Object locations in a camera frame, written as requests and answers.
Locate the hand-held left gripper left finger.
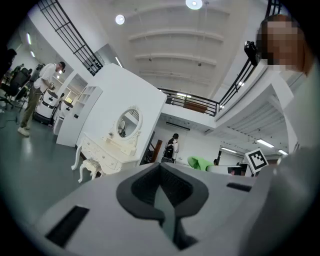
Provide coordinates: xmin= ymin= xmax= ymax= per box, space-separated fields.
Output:
xmin=37 ymin=162 xmax=180 ymax=256

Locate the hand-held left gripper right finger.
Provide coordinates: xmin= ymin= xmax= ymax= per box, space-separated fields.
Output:
xmin=159 ymin=162 xmax=257 ymax=256

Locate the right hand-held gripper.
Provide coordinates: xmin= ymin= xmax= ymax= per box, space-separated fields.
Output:
xmin=206 ymin=148 xmax=270 ymax=177

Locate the green cloth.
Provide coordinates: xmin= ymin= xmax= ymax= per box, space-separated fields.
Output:
xmin=187 ymin=156 xmax=215 ymax=172

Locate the white dressing table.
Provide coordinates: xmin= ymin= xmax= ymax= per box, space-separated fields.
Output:
xmin=71 ymin=132 xmax=141 ymax=176

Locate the white ornate stool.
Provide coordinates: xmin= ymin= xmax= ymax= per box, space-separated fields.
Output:
xmin=78 ymin=157 xmax=106 ymax=184

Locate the black metal railing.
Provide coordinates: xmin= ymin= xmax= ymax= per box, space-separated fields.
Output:
xmin=37 ymin=0 xmax=104 ymax=76
xmin=157 ymin=0 xmax=285 ymax=118

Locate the person's cream printed t-shirt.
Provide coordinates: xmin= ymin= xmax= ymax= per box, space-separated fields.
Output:
xmin=283 ymin=66 xmax=320 ymax=157

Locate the white wheeled robot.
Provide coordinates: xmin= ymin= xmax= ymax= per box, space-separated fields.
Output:
xmin=33 ymin=89 xmax=60 ymax=126
xmin=57 ymin=92 xmax=75 ymax=120

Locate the person's face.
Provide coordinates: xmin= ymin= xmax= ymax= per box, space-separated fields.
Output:
xmin=258 ymin=14 xmax=310 ymax=76

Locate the black office chair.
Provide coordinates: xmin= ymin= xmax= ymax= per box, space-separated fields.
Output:
xmin=0 ymin=67 xmax=31 ymax=111

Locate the brown wooden stair frame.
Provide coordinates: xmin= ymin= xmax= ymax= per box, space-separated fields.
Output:
xmin=149 ymin=139 xmax=164 ymax=163

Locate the oval mirror carved white frame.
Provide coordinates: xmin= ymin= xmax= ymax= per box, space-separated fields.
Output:
xmin=109 ymin=104 xmax=144 ymax=151

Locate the black head-worn camera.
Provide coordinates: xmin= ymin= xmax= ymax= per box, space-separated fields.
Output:
xmin=244 ymin=40 xmax=262 ymax=67

